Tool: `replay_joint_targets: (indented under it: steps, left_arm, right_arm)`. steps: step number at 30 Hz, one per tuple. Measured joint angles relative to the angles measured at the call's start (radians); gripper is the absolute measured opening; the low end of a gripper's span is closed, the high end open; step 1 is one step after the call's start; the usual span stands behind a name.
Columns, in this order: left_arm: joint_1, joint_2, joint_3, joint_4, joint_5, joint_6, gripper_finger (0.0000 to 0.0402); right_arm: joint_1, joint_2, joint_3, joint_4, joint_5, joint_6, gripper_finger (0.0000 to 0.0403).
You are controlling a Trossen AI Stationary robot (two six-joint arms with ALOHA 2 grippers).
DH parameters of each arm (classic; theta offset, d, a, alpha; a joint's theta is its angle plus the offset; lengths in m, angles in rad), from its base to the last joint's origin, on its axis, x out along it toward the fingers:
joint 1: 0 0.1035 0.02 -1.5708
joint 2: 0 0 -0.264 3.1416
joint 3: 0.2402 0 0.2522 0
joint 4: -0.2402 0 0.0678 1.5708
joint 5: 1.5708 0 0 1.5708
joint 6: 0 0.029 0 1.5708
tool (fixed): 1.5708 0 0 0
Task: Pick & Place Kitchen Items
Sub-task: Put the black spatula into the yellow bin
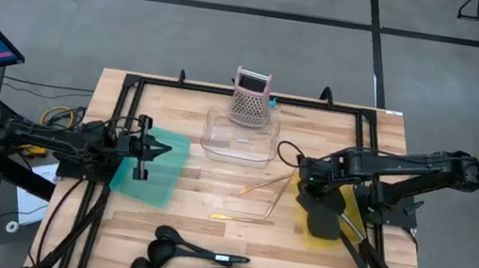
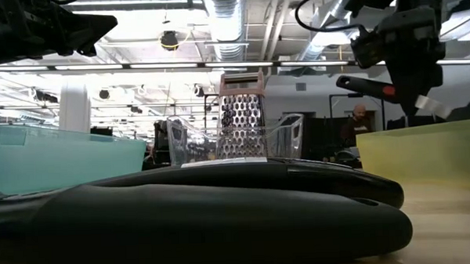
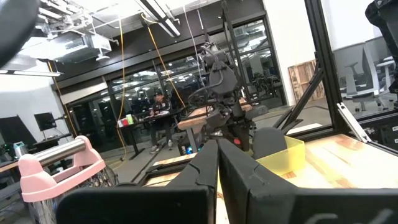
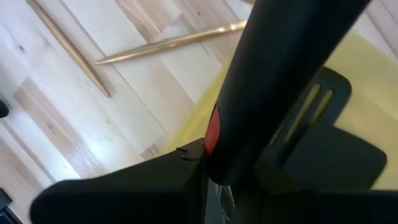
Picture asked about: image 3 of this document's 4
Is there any yellow hanging cable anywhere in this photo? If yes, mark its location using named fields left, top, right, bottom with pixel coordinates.
left=140, top=12, right=187, bottom=109

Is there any silver frame bracket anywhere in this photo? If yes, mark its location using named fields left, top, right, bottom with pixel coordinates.
left=336, top=101, right=373, bottom=144

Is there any long ceiling light fixture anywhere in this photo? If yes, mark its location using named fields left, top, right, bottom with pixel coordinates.
left=135, top=0, right=182, bottom=38

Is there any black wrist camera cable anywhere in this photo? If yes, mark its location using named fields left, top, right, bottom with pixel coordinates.
left=0, top=0, right=40, bottom=68

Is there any large black panel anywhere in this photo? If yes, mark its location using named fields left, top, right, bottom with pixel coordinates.
left=0, top=114, right=37, bottom=147

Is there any person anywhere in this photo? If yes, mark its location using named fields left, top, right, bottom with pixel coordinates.
left=148, top=89, right=175, bottom=156

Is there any small black monitor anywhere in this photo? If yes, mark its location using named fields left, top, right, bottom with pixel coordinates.
left=33, top=111, right=58, bottom=132

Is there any dark monitor desk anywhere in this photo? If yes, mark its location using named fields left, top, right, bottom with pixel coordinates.
left=32, top=133, right=73, bottom=153

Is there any grey ceiling air duct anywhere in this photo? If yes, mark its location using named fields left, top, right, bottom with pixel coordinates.
left=18, top=32, right=113, bottom=63

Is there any black background station frame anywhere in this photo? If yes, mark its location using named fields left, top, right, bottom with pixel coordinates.
left=219, top=0, right=249, bottom=105

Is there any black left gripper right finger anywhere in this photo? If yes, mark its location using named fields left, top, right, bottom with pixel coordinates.
left=218, top=138, right=398, bottom=224

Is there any wooden pallet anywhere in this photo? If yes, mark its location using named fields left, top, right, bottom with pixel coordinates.
left=287, top=58, right=326, bottom=103

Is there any white teal bottle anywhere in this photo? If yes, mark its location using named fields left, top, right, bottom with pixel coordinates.
left=12, top=141, right=27, bottom=158

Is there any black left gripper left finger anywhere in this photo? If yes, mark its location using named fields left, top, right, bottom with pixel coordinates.
left=55, top=139, right=218, bottom=224

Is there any white wall light strip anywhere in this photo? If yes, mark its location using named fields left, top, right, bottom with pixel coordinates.
left=0, top=70, right=63, bottom=78

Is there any pink steel box grater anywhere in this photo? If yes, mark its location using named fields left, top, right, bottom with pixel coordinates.
left=17, top=135, right=119, bottom=224

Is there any black nylon turner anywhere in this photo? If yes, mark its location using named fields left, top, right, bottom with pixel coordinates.
left=251, top=126, right=289, bottom=160

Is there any yellow plastic bin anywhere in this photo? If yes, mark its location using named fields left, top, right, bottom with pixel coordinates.
left=245, top=135, right=307, bottom=177

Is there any wooden workshop table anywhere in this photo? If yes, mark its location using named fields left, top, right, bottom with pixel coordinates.
left=177, top=98, right=253, bottom=153

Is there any white hanging cable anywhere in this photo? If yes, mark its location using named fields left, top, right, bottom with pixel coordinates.
left=182, top=5, right=206, bottom=88

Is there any grey office chair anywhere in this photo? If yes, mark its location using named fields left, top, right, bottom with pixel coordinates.
left=332, top=42, right=385, bottom=113

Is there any wooden desk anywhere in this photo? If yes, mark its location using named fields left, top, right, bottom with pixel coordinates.
left=0, top=160, right=19, bottom=174

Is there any black standing desk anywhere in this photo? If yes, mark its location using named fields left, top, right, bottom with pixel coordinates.
left=119, top=107, right=187, bottom=161

